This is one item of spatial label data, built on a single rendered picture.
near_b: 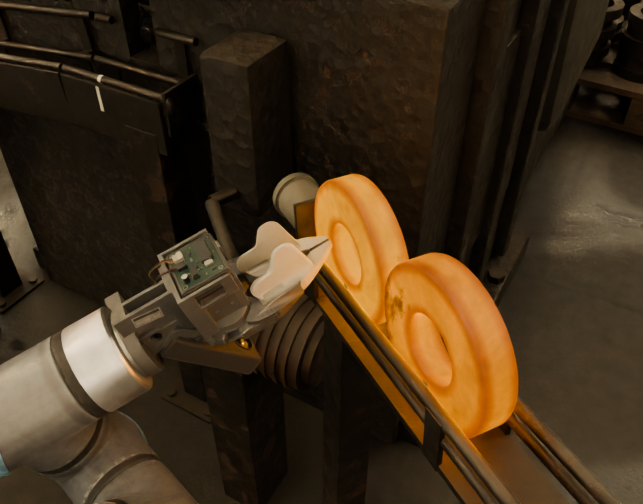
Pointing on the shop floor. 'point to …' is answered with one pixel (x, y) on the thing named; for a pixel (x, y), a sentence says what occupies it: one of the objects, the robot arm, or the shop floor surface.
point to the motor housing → (263, 402)
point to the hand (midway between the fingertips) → (321, 252)
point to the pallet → (624, 69)
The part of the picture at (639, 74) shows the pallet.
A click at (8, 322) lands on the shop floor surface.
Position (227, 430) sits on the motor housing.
